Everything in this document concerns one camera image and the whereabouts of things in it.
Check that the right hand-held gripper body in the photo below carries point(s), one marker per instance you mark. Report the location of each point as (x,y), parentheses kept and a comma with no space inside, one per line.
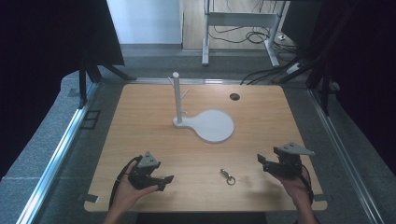
(286,163)

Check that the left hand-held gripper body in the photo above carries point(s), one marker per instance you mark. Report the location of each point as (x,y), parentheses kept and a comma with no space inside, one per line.
(141,174)

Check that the white jewelry stand with tray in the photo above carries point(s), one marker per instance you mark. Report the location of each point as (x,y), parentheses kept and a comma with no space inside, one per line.
(205,121)

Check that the person's left hand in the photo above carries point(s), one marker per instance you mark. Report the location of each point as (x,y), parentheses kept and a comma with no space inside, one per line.
(128,191)

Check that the person's right hand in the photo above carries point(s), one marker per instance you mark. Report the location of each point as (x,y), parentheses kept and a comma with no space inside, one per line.
(295,186)

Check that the black table grommet hole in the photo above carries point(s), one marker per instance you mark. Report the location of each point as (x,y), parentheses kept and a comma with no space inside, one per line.
(234,96)

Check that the black metal stand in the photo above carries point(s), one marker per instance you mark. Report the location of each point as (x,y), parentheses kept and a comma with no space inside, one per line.
(323,84)

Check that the black tripod stand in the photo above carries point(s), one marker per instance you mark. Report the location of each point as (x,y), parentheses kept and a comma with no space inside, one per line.
(96,73)

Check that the white metal desk frame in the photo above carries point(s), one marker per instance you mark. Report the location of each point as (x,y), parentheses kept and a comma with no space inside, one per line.
(239,29)

